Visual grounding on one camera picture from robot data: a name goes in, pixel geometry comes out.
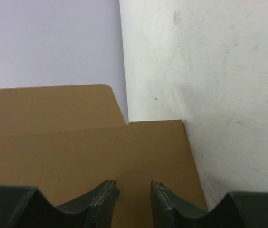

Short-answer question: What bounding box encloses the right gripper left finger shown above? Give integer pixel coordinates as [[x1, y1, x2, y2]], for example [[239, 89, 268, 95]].
[[0, 180, 119, 228]]

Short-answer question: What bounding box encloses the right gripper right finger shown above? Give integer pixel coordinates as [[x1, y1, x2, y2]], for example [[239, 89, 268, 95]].
[[150, 180, 268, 228]]

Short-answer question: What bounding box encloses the large brown cardboard box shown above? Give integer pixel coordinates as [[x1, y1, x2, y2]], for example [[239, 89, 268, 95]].
[[0, 84, 207, 228]]

